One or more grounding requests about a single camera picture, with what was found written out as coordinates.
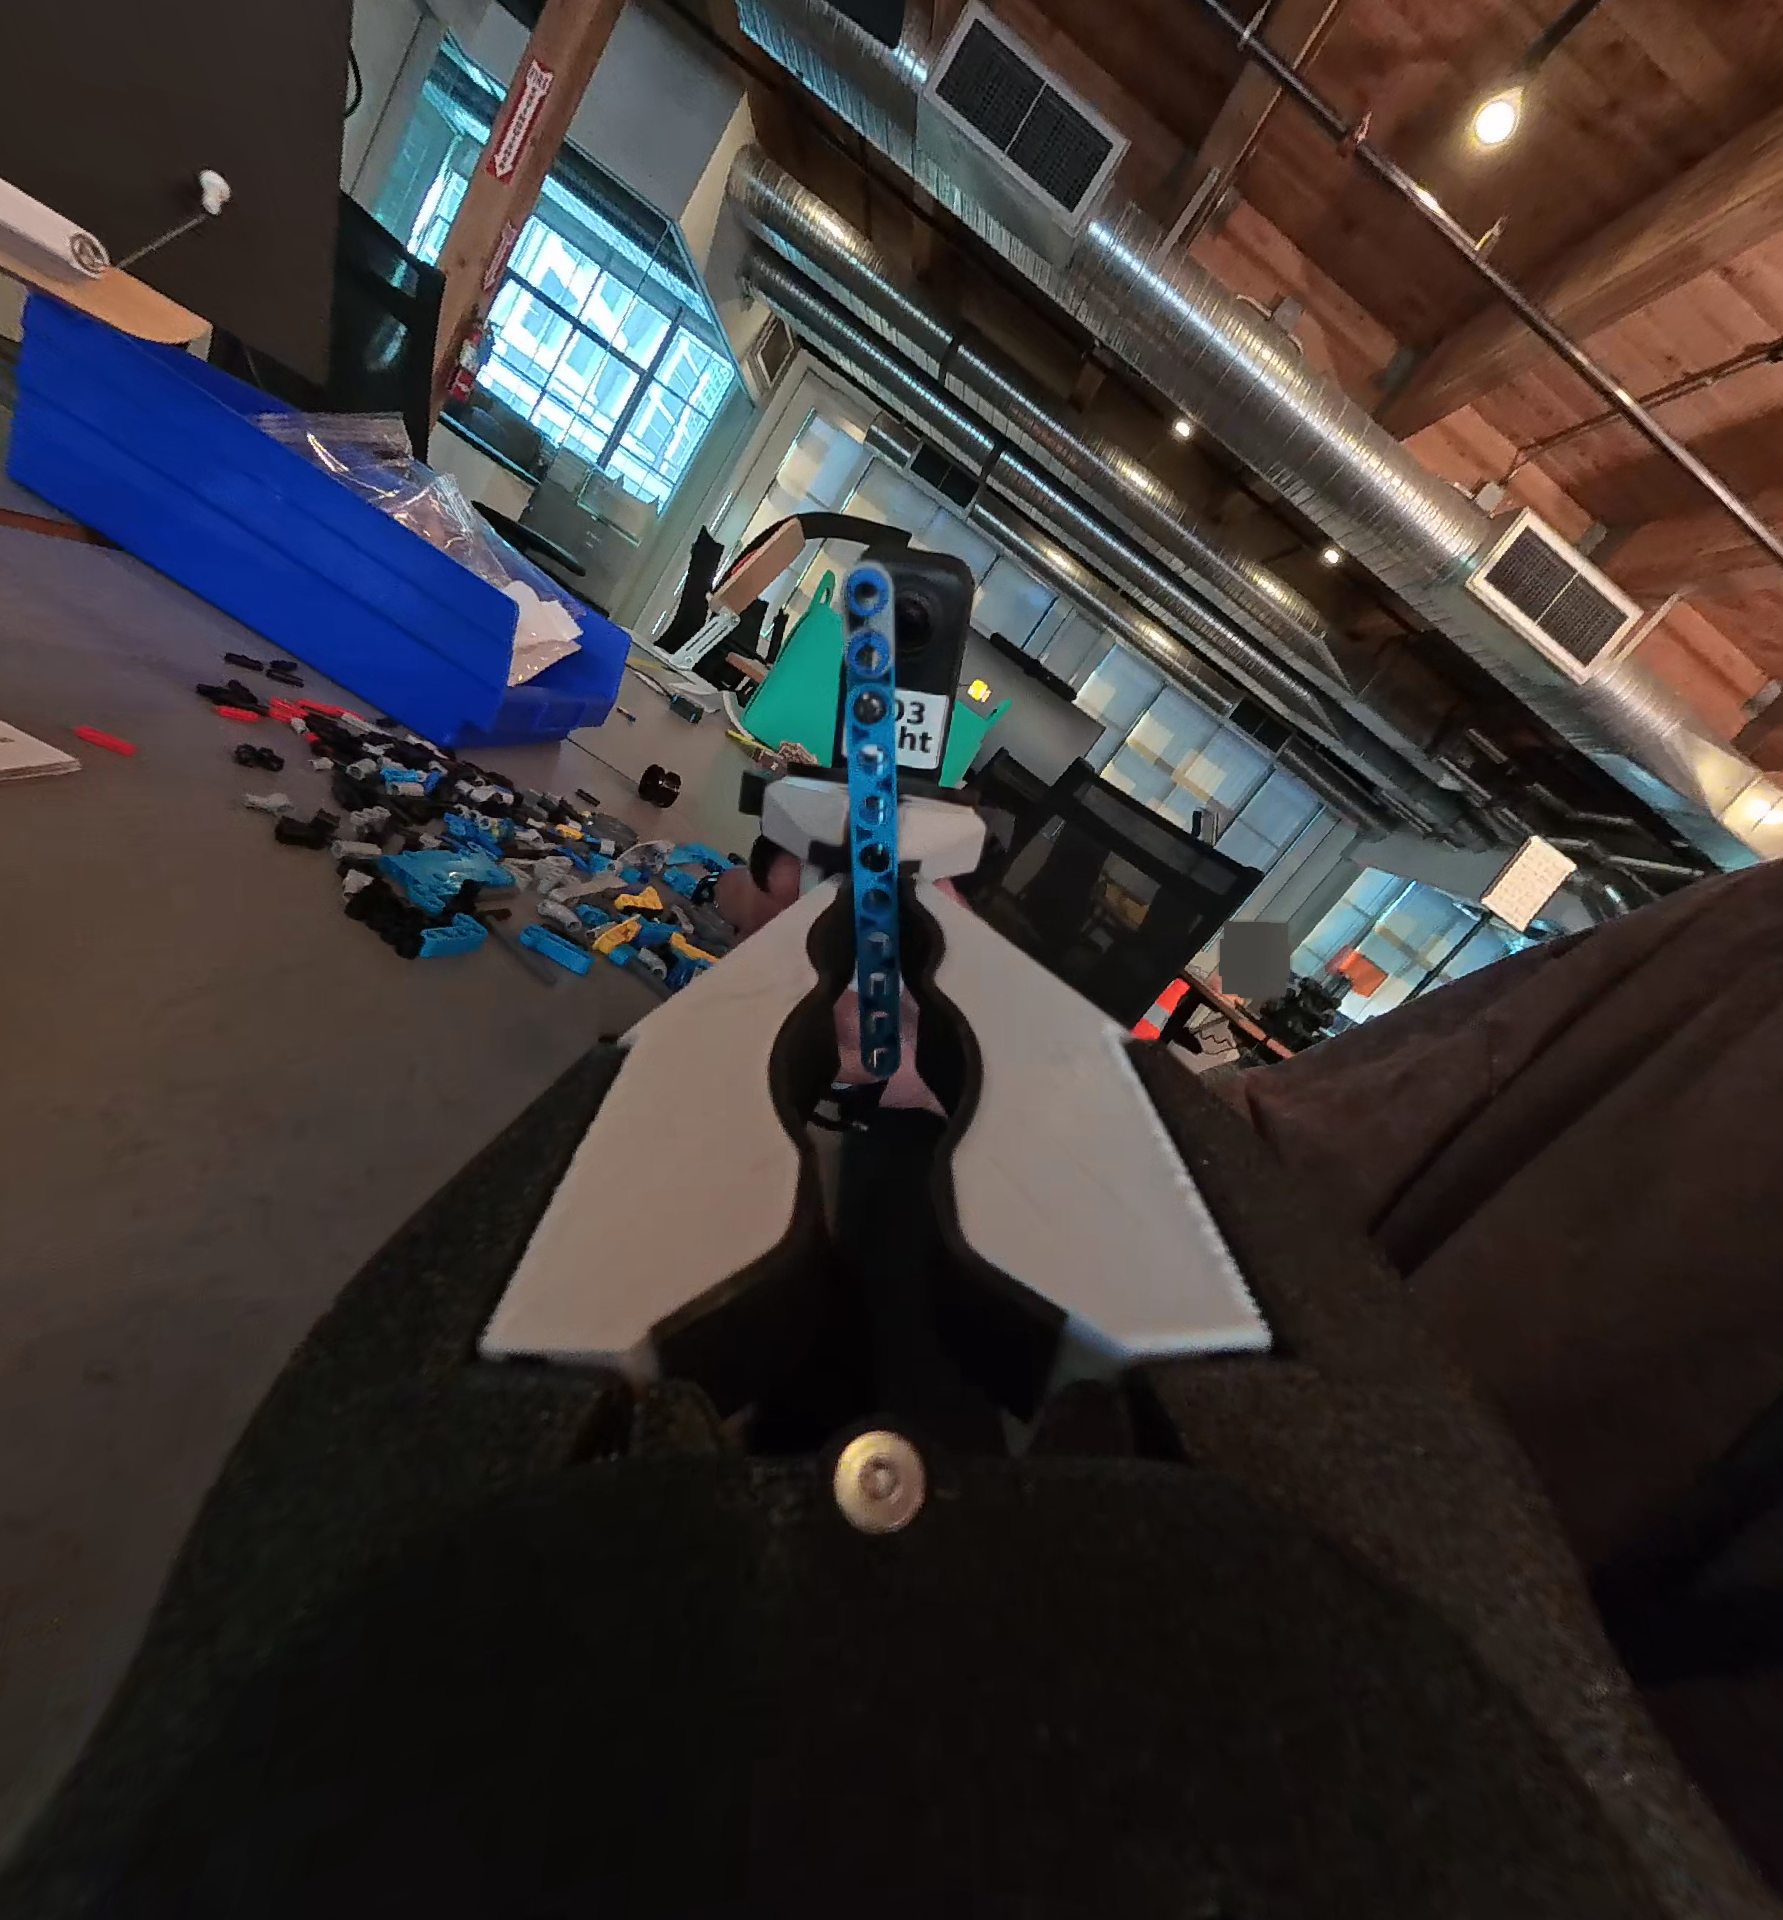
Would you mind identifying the small black monitor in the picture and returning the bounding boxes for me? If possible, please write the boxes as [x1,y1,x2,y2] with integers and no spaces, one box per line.
[337,191,449,461]

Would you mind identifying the blue plastic bin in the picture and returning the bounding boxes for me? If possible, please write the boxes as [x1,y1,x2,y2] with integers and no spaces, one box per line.
[7,290,635,749]

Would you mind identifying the person's right hand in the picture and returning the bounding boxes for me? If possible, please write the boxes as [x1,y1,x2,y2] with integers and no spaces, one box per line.
[747,844,983,1119]

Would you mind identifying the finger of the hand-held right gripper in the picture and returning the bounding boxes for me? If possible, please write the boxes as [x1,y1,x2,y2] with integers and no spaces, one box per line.
[762,780,853,900]
[903,792,986,889]

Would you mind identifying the long blue perforated beam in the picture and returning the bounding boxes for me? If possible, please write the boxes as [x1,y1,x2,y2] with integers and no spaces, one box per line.
[837,568,907,1074]

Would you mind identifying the silver ventilation duct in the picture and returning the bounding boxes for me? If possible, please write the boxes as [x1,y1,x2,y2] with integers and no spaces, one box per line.
[724,0,1783,873]

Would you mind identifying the black monitor panel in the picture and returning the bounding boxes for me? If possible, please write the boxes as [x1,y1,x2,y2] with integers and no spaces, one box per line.
[0,0,353,399]

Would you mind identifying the paned window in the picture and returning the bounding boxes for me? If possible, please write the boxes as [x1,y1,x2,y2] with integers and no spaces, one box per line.
[379,32,744,512]

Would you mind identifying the clear plastic bags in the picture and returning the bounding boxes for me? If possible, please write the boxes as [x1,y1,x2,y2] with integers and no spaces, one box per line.
[253,414,586,684]

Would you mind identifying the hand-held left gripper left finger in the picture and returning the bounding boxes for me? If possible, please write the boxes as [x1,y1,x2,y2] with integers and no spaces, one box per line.
[479,876,874,1363]

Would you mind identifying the person's right forearm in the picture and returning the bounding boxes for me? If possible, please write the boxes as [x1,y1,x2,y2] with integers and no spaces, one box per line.
[1221,821,1783,1277]

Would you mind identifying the white vent grille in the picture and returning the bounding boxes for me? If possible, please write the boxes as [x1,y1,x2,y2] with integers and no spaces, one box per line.
[1464,507,1643,684]
[915,0,1133,228]

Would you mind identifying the black mesh office chair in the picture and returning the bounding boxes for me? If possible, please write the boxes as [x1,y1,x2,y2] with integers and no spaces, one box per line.
[982,758,1268,1030]

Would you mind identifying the person's brown clothing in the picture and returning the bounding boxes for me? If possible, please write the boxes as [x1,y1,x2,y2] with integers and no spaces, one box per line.
[1432,1200,1783,1920]

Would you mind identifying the brown and black chair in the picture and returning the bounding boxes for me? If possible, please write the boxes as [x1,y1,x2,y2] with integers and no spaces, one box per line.
[681,513,907,661]

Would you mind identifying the teal plastic panel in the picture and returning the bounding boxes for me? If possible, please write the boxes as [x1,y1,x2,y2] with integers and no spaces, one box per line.
[742,609,1005,788]

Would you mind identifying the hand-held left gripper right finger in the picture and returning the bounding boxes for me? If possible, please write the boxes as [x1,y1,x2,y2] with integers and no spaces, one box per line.
[898,878,1272,1363]

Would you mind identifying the pile of small building bricks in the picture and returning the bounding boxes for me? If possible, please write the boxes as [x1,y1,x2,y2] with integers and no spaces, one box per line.
[198,653,750,998]

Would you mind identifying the light wooden board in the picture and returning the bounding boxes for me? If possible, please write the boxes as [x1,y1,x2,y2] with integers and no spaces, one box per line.
[21,255,216,350]

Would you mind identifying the brown post with red label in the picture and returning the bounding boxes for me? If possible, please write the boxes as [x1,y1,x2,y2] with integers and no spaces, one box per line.
[425,0,626,399]

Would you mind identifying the grey desk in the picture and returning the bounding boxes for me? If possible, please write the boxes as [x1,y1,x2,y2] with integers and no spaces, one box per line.
[0,308,802,1804]

